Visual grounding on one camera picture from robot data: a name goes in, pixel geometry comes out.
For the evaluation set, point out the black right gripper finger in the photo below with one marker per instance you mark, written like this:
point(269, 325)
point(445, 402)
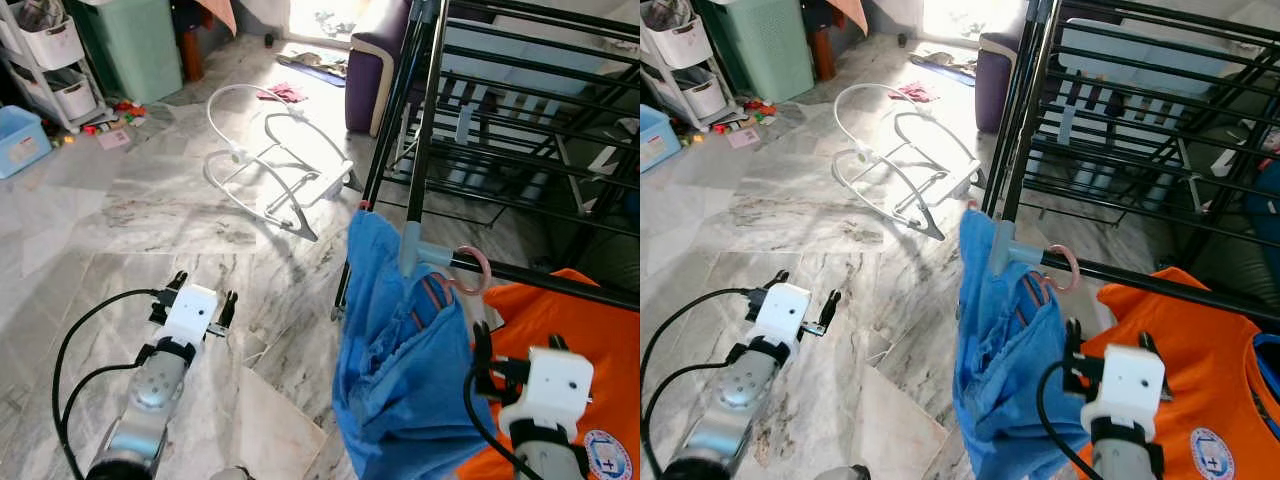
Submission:
point(1149, 342)
point(482, 340)
point(1072, 338)
point(557, 343)

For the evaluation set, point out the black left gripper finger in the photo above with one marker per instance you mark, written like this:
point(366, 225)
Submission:
point(178, 281)
point(829, 308)
point(778, 280)
point(230, 308)

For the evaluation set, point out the orange shirt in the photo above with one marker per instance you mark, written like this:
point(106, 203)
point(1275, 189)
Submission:
point(1200, 340)
point(560, 320)

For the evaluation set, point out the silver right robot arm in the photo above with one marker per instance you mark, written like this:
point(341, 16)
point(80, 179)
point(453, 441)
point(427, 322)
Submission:
point(545, 455)
point(1125, 455)

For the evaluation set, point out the pink clothes hanger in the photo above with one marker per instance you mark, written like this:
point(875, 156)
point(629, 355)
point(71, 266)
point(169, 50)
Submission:
point(487, 270)
point(1074, 268)

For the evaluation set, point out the bright blue garment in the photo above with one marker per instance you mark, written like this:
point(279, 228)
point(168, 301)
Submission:
point(400, 380)
point(1010, 380)

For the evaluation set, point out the pink card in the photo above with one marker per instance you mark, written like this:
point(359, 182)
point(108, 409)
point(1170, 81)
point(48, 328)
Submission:
point(113, 139)
point(744, 138)

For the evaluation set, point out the left robot leg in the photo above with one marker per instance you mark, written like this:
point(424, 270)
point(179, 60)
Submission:
point(845, 473)
point(230, 473)

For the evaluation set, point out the small red toy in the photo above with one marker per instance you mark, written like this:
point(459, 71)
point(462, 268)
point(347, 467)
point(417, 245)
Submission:
point(128, 108)
point(757, 108)

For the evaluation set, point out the light blue plastic bin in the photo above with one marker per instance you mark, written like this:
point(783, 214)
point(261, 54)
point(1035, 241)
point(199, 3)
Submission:
point(655, 140)
point(20, 145)

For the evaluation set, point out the black metal drying rack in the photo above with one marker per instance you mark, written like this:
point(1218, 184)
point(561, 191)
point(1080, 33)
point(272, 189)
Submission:
point(1022, 150)
point(428, 150)

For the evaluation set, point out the small pink cloth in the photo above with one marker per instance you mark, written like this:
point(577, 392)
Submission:
point(915, 93)
point(287, 94)

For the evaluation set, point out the green laundry hamper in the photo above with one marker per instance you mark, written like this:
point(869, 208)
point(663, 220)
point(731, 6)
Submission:
point(130, 50)
point(765, 50)

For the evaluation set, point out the blue door mat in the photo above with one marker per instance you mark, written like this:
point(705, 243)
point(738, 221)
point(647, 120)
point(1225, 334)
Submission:
point(315, 68)
point(945, 68)

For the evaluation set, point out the white drawer cart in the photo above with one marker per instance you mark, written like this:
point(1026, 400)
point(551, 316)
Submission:
point(50, 45)
point(680, 45)

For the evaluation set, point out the purple sofa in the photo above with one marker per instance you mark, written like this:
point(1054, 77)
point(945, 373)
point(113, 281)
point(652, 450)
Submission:
point(365, 80)
point(995, 85)

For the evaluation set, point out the orange hanging cloth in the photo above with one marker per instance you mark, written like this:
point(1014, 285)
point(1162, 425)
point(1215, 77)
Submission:
point(850, 12)
point(218, 12)

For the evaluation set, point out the white baby cot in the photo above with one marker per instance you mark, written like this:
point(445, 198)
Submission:
point(520, 68)
point(1140, 68)

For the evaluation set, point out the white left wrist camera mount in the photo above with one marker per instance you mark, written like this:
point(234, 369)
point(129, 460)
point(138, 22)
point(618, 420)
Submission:
point(780, 310)
point(190, 310)

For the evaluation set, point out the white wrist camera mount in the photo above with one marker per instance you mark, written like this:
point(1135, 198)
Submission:
point(550, 390)
point(780, 310)
point(1125, 390)
point(190, 310)

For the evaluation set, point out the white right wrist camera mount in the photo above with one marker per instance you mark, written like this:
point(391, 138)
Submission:
point(550, 390)
point(1125, 390)

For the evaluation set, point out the white tubular bouncer frame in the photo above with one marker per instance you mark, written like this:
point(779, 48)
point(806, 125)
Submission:
point(955, 172)
point(325, 172)

